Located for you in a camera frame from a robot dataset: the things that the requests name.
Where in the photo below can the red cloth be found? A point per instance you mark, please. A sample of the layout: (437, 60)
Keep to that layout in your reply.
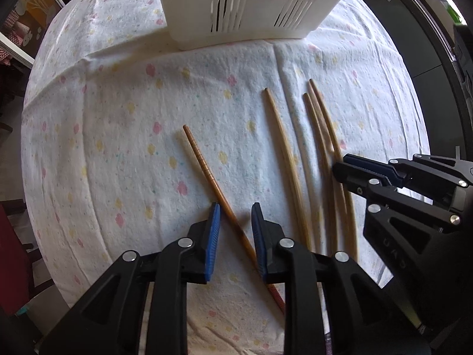
(11, 247)

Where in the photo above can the white plastic utensil holder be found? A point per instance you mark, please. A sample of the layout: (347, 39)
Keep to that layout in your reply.
(251, 7)

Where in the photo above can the reddish grooved chopstick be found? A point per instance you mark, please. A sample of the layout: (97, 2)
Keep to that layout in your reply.
(207, 170)

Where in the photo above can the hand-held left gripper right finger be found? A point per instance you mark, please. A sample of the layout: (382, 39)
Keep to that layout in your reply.
(258, 236)

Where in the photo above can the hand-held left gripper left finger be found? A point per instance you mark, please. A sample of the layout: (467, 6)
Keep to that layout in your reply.
(213, 240)

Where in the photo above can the white floral tablecloth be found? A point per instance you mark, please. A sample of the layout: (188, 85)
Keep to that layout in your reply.
(122, 137)

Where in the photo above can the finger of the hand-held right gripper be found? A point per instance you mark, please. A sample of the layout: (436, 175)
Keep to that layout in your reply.
(360, 162)
(347, 177)

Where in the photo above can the red checkered apron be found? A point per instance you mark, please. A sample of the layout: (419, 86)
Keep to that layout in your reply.
(13, 29)

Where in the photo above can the floral glass sliding door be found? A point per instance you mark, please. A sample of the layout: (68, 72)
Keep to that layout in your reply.
(33, 3)

